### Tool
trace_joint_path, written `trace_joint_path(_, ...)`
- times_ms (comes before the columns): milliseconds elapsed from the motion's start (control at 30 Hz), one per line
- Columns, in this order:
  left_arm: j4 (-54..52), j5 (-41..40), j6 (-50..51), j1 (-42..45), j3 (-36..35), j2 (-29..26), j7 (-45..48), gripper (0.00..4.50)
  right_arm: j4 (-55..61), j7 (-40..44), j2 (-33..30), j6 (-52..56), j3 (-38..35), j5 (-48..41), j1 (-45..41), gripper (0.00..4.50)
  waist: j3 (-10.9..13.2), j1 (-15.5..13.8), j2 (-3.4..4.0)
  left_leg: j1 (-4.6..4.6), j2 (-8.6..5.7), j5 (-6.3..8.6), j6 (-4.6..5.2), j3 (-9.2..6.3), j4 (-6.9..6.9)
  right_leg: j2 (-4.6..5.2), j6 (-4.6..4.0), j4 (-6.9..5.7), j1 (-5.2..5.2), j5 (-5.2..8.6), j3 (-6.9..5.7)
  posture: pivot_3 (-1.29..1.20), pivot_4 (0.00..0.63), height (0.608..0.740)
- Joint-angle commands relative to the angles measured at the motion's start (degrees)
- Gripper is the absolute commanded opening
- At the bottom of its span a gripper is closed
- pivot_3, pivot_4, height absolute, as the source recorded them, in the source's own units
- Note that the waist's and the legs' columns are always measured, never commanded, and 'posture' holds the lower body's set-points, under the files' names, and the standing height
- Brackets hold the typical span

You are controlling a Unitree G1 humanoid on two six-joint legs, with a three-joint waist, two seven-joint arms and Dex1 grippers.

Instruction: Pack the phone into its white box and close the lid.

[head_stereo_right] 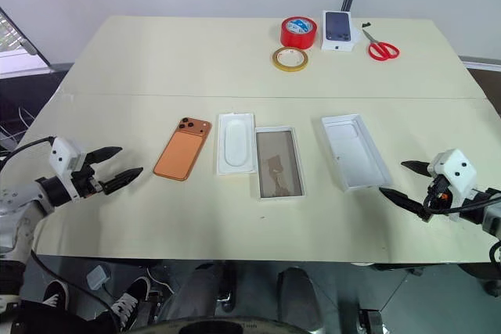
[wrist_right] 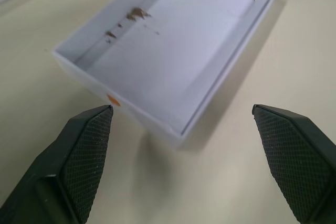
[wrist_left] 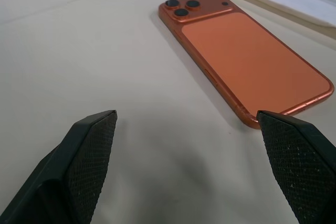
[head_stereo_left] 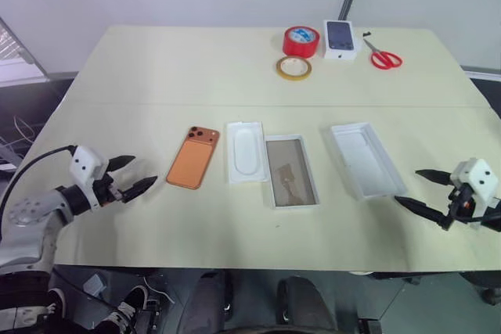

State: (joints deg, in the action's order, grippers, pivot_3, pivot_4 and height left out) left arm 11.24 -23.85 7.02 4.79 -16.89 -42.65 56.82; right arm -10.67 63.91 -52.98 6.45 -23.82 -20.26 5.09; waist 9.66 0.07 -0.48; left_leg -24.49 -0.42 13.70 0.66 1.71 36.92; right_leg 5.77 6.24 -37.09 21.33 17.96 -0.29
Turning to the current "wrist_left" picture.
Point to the orange smartphone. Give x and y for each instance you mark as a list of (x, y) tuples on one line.
[(244, 58)]

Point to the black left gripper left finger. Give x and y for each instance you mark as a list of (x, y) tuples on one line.
[(86, 161)]

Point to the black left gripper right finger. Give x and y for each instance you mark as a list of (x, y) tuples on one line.
[(296, 161)]

